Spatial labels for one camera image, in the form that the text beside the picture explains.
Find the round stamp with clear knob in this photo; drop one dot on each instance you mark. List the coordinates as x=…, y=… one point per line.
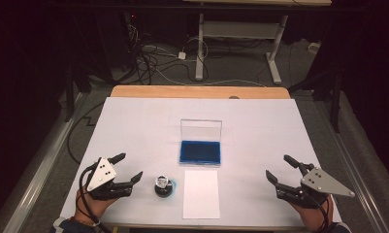
x=163, y=183

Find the person's left hand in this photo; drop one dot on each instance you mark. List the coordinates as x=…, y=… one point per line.
x=90, y=208

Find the white paper sheet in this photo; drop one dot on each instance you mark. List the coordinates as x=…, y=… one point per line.
x=201, y=194

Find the black metal stand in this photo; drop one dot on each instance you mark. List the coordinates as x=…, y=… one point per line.
x=69, y=97
x=336, y=103

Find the person's right hand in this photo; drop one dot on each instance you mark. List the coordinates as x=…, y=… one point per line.
x=315, y=218

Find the white metal desk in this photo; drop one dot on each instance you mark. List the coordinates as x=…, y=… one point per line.
x=240, y=29

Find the black round stamp cap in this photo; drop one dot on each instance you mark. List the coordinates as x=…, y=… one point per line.
x=163, y=194

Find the white power adapter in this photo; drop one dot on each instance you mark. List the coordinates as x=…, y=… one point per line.
x=181, y=55

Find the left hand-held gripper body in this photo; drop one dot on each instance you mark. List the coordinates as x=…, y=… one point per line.
x=100, y=174

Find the large white table cover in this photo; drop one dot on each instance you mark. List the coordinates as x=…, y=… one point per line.
x=143, y=129

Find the aluminium floor rail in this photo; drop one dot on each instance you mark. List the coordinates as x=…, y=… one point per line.
x=353, y=168
x=37, y=181

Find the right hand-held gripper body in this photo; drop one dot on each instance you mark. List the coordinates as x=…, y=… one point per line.
x=321, y=183

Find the blue ink pad clear case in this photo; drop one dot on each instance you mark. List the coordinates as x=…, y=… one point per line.
x=200, y=152

